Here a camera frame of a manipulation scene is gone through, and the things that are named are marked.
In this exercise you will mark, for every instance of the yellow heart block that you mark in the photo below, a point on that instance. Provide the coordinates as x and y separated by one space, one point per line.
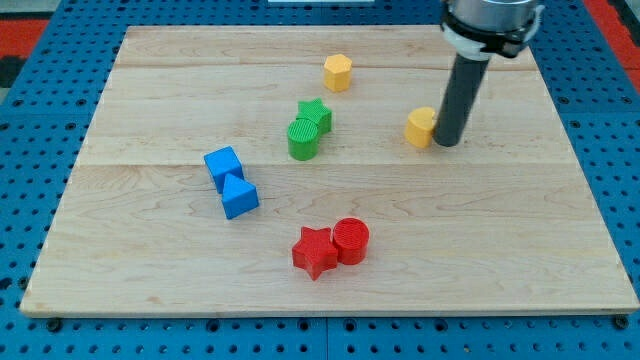
420 126

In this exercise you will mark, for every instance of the red star block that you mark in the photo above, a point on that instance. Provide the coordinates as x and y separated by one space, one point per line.
314 252

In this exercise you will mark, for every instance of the blue cube block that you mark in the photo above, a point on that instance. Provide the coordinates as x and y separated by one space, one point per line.
220 163

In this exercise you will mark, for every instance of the yellow hexagon block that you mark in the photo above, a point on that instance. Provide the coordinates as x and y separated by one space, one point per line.
337 72

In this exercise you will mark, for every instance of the green cylinder block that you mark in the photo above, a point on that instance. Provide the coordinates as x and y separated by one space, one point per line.
303 139

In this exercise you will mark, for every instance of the blue triangle block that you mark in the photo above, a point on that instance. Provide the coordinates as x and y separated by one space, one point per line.
238 197

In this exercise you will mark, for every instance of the red cylinder block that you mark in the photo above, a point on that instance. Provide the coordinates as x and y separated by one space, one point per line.
351 237

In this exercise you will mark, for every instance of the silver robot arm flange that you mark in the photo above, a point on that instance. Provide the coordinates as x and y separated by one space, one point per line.
478 29

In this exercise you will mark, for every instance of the green star block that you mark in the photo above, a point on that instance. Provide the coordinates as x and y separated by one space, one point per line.
317 112

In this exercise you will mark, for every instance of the wooden board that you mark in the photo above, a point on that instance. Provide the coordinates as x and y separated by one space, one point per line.
502 224

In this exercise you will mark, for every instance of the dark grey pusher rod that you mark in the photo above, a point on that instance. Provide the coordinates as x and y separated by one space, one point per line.
463 85

